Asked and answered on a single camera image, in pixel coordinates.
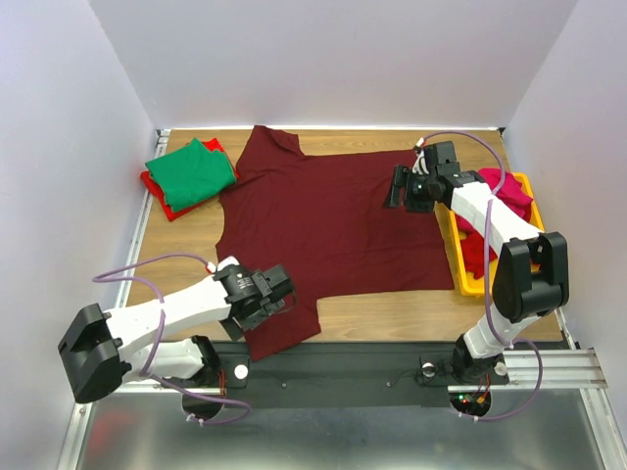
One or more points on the maroon t shirt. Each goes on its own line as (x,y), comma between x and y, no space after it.
(324,220)

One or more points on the red t shirt in tray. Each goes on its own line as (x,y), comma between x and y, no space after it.
(473,254)

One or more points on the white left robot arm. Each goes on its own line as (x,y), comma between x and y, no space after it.
(104,349)

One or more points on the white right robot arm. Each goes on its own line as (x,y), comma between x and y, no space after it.
(531,277)

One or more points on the yellow plastic tray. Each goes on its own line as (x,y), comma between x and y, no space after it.
(459,227)

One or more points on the green folded t shirt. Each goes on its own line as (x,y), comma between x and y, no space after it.
(191,176)

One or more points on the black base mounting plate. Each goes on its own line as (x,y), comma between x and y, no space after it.
(348,374)

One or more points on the aluminium frame rail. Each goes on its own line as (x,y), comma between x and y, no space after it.
(562,369)

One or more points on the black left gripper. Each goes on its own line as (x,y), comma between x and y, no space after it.
(235,330)

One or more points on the magenta t shirt in tray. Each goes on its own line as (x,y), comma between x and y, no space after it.
(511,193)

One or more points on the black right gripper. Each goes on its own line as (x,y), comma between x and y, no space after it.
(405,188)

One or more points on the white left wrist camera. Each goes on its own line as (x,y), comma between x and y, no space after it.
(222,264)

